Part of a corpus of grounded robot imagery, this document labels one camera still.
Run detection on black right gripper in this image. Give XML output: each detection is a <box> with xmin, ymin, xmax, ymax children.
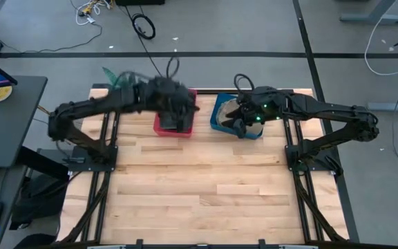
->
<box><xmin>232</xmin><ymin>88</ymin><xmax>265</xmax><ymax>140</ymax></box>

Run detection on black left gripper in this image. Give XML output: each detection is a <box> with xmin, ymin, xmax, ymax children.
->
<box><xmin>150</xmin><ymin>76</ymin><xmax>200</xmax><ymax>117</ymax></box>

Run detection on tan trousers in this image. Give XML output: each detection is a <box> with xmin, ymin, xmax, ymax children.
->
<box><xmin>243</xmin><ymin>121</ymin><xmax>265</xmax><ymax>136</ymax></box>

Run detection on beige baseball cap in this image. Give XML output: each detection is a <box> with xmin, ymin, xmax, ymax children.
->
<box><xmin>217</xmin><ymin>99</ymin><xmax>243</xmax><ymax>128</ymax></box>

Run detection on dark baseball cap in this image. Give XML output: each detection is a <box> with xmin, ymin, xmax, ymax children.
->
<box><xmin>159</xmin><ymin>112</ymin><xmax>193</xmax><ymax>134</ymax></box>

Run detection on blue plastic bin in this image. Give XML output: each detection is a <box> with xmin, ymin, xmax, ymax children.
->
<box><xmin>209</xmin><ymin>92</ymin><xmax>265</xmax><ymax>141</ymax></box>

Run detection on pink plastic bin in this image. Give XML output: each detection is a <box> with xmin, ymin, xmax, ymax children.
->
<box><xmin>153</xmin><ymin>89</ymin><xmax>199</xmax><ymax>139</ymax></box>

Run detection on green snake plant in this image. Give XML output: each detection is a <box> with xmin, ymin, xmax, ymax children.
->
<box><xmin>101</xmin><ymin>66</ymin><xmax>141</xmax><ymax>89</ymax></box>

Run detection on black box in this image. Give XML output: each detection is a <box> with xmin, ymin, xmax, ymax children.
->
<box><xmin>115</xmin><ymin>0</ymin><xmax>166</xmax><ymax>6</ymax></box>

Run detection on grey desk foot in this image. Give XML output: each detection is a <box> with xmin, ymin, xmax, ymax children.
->
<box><xmin>367</xmin><ymin>93</ymin><xmax>398</xmax><ymax>113</ymax></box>
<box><xmin>339</xmin><ymin>0</ymin><xmax>398</xmax><ymax>26</ymax></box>

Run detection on black desk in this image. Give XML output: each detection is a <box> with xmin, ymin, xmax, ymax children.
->
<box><xmin>0</xmin><ymin>75</ymin><xmax>48</xmax><ymax>169</ymax></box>

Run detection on black backpack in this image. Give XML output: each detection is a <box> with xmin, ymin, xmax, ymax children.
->
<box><xmin>10</xmin><ymin>172</ymin><xmax>69</xmax><ymax>225</ymax></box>

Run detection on dark grey side desk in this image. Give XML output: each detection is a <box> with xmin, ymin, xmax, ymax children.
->
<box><xmin>0</xmin><ymin>165</ymin><xmax>27</xmax><ymax>249</ymax></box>

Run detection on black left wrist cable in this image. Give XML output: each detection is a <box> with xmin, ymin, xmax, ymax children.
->
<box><xmin>166</xmin><ymin>56</ymin><xmax>181</xmax><ymax>80</ymax></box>

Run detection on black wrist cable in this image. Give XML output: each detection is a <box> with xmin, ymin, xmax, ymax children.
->
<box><xmin>233</xmin><ymin>73</ymin><xmax>256</xmax><ymax>94</ymax></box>
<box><xmin>166</xmin><ymin>56</ymin><xmax>181</xmax><ymax>80</ymax></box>

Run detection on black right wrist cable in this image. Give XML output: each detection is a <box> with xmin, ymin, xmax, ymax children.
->
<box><xmin>233</xmin><ymin>73</ymin><xmax>256</xmax><ymax>94</ymax></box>

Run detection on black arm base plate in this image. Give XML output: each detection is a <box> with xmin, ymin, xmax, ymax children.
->
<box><xmin>68</xmin><ymin>144</ymin><xmax>119</xmax><ymax>173</ymax></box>
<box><xmin>286</xmin><ymin>143</ymin><xmax>344</xmax><ymax>176</ymax></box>

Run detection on black coiled cable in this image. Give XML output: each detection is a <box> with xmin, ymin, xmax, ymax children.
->
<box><xmin>131</xmin><ymin>12</ymin><xmax>157</xmax><ymax>41</ymax></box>

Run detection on white cable bundle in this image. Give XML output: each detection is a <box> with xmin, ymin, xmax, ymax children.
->
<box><xmin>70</xmin><ymin>0</ymin><xmax>113</xmax><ymax>27</ymax></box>

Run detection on black aluminium table frame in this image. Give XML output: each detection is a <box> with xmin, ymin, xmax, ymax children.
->
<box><xmin>57</xmin><ymin>88</ymin><xmax>359</xmax><ymax>249</ymax></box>

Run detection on white floor cable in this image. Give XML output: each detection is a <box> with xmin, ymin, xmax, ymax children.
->
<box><xmin>363</xmin><ymin>13</ymin><xmax>398</xmax><ymax>77</ymax></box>

